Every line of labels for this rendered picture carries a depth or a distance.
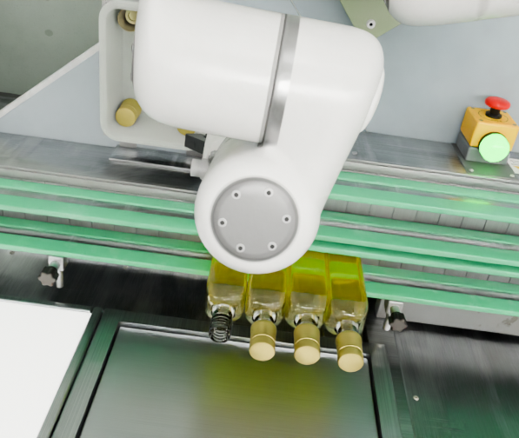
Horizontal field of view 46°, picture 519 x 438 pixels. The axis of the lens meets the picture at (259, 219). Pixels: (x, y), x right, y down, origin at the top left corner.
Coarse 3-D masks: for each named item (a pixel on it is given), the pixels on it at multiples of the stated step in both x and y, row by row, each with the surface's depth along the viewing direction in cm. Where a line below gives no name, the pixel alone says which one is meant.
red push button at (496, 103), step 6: (492, 96) 99; (486, 102) 98; (492, 102) 97; (498, 102) 97; (504, 102) 97; (492, 108) 99; (498, 108) 97; (504, 108) 97; (492, 114) 99; (498, 114) 99
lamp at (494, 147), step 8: (488, 136) 97; (496, 136) 96; (504, 136) 97; (480, 144) 98; (488, 144) 96; (496, 144) 96; (504, 144) 96; (480, 152) 99; (488, 152) 96; (496, 152) 96; (504, 152) 96; (488, 160) 98; (496, 160) 97
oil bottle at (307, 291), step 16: (304, 256) 93; (320, 256) 94; (288, 272) 93; (304, 272) 90; (320, 272) 90; (288, 288) 89; (304, 288) 87; (320, 288) 87; (288, 304) 86; (304, 304) 84; (320, 304) 85; (288, 320) 86; (320, 320) 85
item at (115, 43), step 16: (112, 0) 89; (112, 16) 92; (112, 32) 94; (128, 32) 98; (112, 48) 95; (128, 48) 99; (112, 64) 96; (128, 64) 101; (112, 80) 98; (128, 80) 102; (112, 96) 99; (128, 96) 104; (112, 112) 100; (144, 112) 105; (112, 128) 100; (128, 128) 102; (144, 128) 102; (160, 128) 103; (144, 144) 100; (160, 144) 100; (176, 144) 100
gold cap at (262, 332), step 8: (264, 320) 82; (256, 328) 81; (264, 328) 81; (272, 328) 81; (256, 336) 79; (264, 336) 79; (272, 336) 80; (256, 344) 79; (264, 344) 79; (272, 344) 79; (256, 352) 79; (264, 352) 79; (272, 352) 79; (264, 360) 80
